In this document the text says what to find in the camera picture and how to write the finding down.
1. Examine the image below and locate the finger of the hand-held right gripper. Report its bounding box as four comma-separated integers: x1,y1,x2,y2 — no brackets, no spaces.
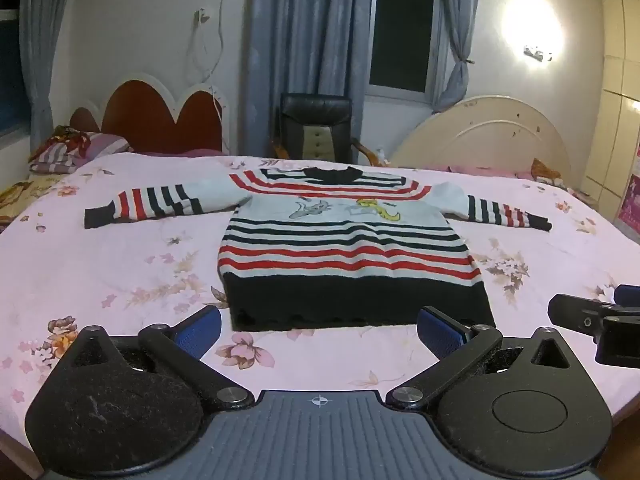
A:
547,293,640,367
613,284,640,307

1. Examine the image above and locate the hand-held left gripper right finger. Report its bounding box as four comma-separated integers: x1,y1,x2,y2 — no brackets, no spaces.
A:
386,305,572,410

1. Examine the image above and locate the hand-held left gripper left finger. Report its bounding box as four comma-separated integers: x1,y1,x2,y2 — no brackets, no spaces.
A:
74,305,252,412

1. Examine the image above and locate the striped knit sweater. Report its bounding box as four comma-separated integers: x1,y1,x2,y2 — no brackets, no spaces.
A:
84,165,552,333

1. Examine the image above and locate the pink poster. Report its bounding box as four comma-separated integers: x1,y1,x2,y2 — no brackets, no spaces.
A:
616,174,640,235

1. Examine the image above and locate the pink floral bed sheet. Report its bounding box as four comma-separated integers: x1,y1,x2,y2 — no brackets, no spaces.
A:
0,152,640,461

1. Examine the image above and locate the orange patterned cloth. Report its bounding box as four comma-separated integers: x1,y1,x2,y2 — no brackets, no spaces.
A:
529,157,562,184

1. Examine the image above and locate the pink pillow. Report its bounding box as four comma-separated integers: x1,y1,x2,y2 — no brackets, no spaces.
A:
424,162,537,181

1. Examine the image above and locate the purple pillow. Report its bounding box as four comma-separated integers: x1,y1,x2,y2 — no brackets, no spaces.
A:
134,147,227,159

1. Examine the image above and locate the cream arched headboard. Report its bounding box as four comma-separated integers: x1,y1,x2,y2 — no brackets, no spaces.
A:
389,95,572,177

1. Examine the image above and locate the cream wardrobe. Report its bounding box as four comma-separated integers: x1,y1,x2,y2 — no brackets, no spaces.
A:
581,0,640,223

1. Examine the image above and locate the red heart-shaped headboard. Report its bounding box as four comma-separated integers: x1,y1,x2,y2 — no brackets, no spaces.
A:
69,72,229,157

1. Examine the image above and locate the striped pillow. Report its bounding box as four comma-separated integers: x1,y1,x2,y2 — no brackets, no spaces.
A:
27,125,132,176

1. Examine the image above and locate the orange patterned blanket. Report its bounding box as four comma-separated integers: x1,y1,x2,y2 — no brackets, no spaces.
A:
0,179,43,227

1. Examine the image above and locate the black leather armchair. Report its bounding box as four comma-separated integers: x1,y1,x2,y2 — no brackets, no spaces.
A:
271,92,385,167

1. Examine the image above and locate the white-framed window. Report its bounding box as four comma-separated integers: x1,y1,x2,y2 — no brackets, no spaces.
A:
369,0,445,97

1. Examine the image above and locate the grey-blue tied curtain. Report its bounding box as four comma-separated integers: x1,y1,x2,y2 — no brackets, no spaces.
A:
436,0,482,114

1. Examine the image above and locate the dark side window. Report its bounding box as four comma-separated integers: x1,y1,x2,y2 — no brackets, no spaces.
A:
0,9,32,137

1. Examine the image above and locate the wall lamp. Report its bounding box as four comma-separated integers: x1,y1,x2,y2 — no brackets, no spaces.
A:
522,44,554,64

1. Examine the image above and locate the white charging cable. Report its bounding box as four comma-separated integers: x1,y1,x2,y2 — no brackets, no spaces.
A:
186,9,224,127

